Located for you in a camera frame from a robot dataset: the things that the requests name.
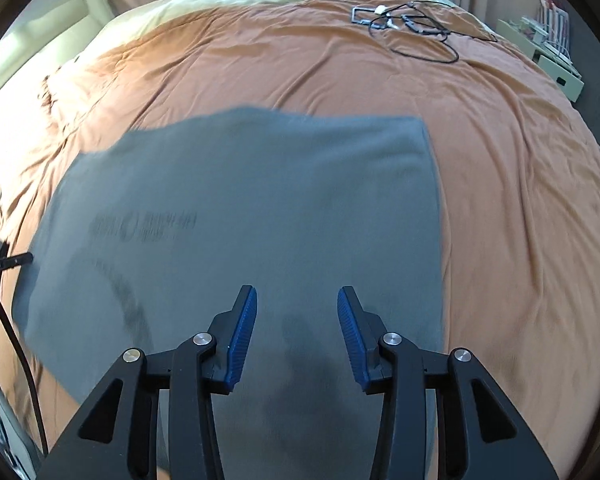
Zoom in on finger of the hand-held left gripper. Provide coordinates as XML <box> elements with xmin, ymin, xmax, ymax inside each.
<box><xmin>0</xmin><ymin>253</ymin><xmax>35</xmax><ymax>275</ymax></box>

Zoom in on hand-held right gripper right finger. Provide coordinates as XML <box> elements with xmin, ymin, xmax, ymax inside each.
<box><xmin>337</xmin><ymin>286</ymin><xmax>561</xmax><ymax>480</ymax></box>

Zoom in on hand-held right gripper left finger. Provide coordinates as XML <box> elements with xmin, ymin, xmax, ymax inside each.
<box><xmin>40</xmin><ymin>285</ymin><xmax>258</xmax><ymax>480</ymax></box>

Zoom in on gray t-shirt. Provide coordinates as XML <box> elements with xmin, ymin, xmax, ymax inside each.
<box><xmin>11</xmin><ymin>105</ymin><xmax>448</xmax><ymax>480</ymax></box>

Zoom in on orange blanket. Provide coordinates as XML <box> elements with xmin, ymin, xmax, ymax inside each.
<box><xmin>0</xmin><ymin>0</ymin><xmax>600</xmax><ymax>480</ymax></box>

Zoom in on white drawer unit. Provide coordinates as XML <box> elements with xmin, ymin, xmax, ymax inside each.
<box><xmin>497</xmin><ymin>16</ymin><xmax>586</xmax><ymax>104</ymax></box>

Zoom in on rack with red items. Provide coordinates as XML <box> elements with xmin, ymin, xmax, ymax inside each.
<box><xmin>534</xmin><ymin>0</ymin><xmax>575</xmax><ymax>56</ymax></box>

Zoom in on black braided cable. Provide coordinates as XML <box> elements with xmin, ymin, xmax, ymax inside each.
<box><xmin>0</xmin><ymin>230</ymin><xmax>49</xmax><ymax>453</ymax></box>

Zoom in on tangled black cables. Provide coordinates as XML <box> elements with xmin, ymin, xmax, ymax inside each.
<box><xmin>350</xmin><ymin>1</ymin><xmax>501</xmax><ymax>65</ymax></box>

